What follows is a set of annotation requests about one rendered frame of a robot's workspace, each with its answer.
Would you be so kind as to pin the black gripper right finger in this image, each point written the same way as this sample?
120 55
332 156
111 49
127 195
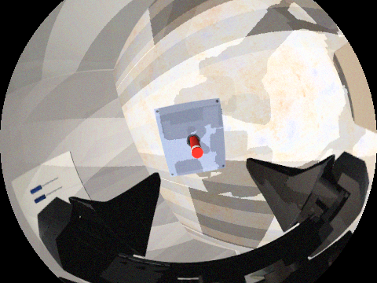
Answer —
287 189

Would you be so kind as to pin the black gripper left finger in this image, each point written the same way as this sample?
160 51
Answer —
129 216

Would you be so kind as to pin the dark red peg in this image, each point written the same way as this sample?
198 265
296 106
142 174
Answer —
197 151

